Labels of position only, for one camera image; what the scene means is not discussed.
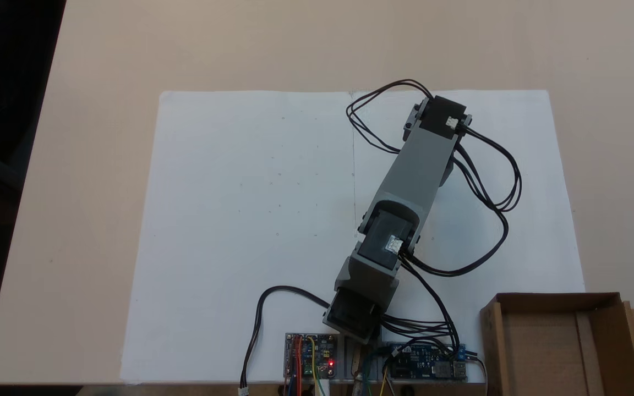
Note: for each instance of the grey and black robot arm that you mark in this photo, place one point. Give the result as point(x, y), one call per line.
point(413, 176)

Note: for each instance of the white paper sheet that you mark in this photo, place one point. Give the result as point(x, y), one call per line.
point(542, 165)
point(212, 192)

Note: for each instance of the blue circuit board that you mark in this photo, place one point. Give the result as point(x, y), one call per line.
point(424, 366)

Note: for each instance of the brown cardboard box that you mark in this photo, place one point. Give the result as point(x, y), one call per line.
point(548, 352)

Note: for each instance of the circuit board with red LED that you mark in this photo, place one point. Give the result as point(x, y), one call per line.
point(317, 355)

